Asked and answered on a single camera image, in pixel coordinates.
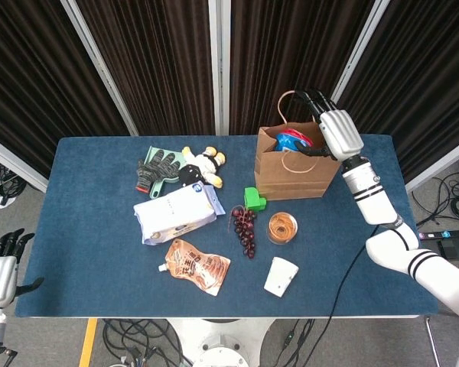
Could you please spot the grey knit glove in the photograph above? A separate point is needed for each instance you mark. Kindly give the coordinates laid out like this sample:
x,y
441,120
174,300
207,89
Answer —
x,y
155,166

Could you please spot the green toy block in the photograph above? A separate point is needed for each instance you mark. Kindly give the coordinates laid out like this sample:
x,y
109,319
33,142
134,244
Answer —
x,y
252,199

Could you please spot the dark brown pleated curtain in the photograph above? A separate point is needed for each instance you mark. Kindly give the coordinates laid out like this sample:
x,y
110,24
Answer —
x,y
424,76
157,65
30,76
283,49

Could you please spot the white black plush toy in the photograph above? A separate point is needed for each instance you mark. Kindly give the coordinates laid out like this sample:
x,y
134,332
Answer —
x,y
204,166

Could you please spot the white tissue pack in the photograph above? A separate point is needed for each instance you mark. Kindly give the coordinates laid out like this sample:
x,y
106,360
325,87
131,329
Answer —
x,y
172,214

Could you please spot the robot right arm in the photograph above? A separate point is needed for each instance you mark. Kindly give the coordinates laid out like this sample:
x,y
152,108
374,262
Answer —
x,y
378,202

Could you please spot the yellow floor tape strip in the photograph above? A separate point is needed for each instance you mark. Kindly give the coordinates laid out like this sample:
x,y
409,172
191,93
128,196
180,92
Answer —
x,y
88,344

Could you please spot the black foot pedal box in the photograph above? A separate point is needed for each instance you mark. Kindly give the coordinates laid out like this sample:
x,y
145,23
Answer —
x,y
457,249

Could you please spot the orange peanut butter pouch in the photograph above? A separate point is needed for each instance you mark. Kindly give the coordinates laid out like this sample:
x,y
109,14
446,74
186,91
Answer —
x,y
199,267

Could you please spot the blue table cloth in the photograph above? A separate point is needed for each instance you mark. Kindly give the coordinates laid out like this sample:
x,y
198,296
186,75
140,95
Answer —
x,y
99,267

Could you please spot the clear cup brown contents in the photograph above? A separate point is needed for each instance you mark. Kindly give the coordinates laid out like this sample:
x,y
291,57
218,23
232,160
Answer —
x,y
282,228

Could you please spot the white metal frame post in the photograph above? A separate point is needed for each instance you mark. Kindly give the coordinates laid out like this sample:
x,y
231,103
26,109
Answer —
x,y
99,65
440,166
352,65
15,163
219,65

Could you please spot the purple grape bunch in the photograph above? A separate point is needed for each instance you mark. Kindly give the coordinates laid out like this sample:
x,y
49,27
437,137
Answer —
x,y
243,227

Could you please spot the brown paper bag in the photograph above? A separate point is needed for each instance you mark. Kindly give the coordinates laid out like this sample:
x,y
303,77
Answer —
x,y
290,179

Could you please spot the white paper cup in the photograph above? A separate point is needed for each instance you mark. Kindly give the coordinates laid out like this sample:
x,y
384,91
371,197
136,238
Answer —
x,y
280,277

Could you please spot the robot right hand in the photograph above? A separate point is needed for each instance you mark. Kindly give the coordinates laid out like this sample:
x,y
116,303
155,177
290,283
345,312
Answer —
x,y
340,134

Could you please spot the blue snack packet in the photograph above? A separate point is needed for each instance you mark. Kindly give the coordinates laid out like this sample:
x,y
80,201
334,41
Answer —
x,y
287,141

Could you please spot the white paper scrap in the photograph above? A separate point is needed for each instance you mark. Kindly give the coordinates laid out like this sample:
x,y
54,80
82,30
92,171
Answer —
x,y
5,202

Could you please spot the mint green dustpan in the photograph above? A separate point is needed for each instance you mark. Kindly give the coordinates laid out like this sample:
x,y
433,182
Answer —
x,y
157,188

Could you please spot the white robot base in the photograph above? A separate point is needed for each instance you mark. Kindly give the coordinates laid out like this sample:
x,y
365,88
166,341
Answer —
x,y
222,340

